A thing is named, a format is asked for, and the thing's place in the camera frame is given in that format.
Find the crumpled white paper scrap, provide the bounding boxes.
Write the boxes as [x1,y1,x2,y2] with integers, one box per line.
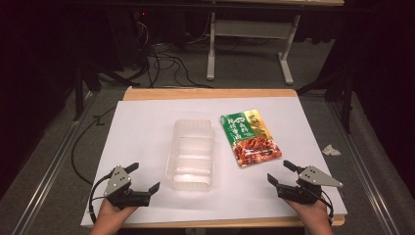
[321,144,343,158]

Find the tangle of black cables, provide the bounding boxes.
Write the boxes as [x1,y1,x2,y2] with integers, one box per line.
[134,18,214,90]

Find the black equipment box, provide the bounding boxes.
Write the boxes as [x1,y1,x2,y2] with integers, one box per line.
[106,9,152,73]

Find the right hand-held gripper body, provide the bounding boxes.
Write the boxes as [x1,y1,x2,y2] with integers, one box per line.
[276,164,345,206]

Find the green snack packet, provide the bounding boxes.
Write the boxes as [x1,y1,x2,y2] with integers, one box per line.
[219,109,284,168]

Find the black metal stand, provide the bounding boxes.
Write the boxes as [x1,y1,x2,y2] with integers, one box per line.
[296,63,357,135]
[72,61,103,122]

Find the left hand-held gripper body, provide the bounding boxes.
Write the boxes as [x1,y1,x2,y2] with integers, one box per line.
[103,164,152,211]

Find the white paper sheet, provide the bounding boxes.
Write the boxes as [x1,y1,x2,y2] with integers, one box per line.
[80,96,348,227]

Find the wooden table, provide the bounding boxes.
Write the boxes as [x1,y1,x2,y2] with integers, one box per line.
[121,87,346,229]

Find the person's right hand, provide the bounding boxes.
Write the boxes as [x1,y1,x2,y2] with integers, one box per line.
[284,196,332,227]

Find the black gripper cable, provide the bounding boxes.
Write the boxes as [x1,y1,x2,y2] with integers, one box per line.
[308,189,335,226]
[88,171,115,225]

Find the metal floor rail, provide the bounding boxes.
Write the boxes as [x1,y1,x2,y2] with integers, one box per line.
[327,99,394,235]
[11,91,100,235]

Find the black floor cable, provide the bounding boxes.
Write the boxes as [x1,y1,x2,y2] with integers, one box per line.
[70,106,117,187]

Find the person's left hand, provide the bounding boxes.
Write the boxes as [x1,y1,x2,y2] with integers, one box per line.
[96,198,140,227]

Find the white metal table frame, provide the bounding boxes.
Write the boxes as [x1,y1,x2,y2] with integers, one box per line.
[206,0,346,86]

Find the clear plastic container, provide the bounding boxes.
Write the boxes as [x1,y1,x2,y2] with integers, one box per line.
[164,118,216,193]

